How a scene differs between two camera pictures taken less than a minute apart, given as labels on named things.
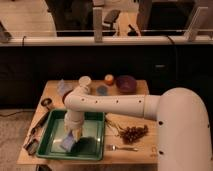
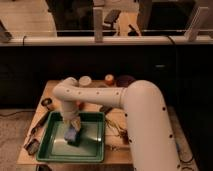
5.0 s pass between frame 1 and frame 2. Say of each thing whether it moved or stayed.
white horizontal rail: stayed
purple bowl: stayed
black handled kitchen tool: stayed
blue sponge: moved
